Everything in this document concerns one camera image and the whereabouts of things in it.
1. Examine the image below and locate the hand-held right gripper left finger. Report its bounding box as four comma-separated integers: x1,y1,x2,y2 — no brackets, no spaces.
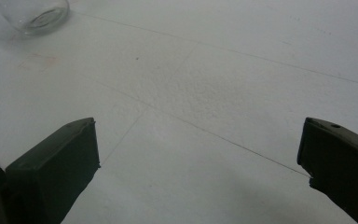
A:
5,117,102,224

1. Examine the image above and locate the white table cover sheet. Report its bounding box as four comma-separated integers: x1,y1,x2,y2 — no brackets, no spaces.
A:
0,0,358,224

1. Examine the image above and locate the clear glass jar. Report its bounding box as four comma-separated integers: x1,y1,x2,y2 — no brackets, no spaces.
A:
0,0,71,36

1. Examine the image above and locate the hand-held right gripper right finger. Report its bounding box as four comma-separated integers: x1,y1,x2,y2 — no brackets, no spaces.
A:
296,117,358,224

